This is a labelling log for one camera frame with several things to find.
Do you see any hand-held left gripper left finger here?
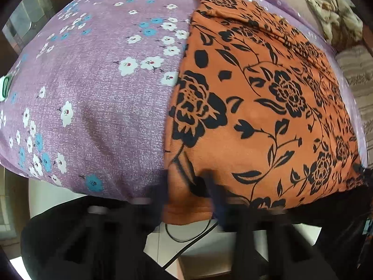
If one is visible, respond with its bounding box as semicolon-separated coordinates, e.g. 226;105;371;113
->
38;178;169;280

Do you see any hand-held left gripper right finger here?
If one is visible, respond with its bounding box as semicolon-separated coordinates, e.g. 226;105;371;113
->
206;178;324;280

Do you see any orange black floral garment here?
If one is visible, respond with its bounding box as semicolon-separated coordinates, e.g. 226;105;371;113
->
162;0;369;226

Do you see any purple floral bedsheet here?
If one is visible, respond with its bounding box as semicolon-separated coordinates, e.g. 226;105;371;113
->
0;0;368;205

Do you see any striped beige cloth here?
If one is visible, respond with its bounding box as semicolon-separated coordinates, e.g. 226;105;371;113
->
335;45;373;164

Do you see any green white clip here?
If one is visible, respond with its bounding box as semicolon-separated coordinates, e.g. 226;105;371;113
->
0;74;14;102

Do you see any pink plain cloth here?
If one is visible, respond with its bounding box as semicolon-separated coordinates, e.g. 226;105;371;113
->
256;0;330;41

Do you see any beige floral blanket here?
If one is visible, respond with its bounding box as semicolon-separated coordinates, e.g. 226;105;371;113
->
304;0;365;51

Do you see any wooden glass door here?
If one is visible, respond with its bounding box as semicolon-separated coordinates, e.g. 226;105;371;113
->
0;0;80;75

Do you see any black cable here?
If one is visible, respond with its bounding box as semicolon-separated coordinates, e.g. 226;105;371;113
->
162;218;219;270

